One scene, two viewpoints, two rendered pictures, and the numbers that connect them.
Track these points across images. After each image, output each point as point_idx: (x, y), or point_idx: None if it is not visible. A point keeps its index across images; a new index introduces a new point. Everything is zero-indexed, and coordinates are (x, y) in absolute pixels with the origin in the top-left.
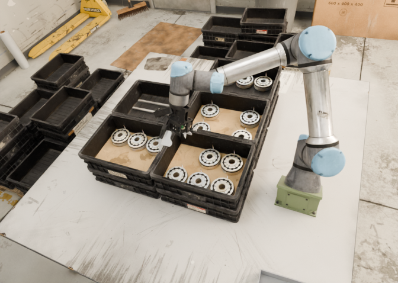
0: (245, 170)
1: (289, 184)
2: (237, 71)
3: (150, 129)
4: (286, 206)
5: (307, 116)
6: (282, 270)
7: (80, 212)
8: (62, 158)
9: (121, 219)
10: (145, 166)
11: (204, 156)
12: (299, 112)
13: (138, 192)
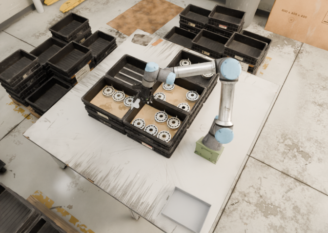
0: (179, 129)
1: (203, 143)
2: (185, 72)
3: (128, 90)
4: (200, 155)
5: None
6: (188, 189)
7: (76, 133)
8: (68, 96)
9: (101, 143)
10: (121, 114)
11: (157, 115)
12: None
13: (113, 128)
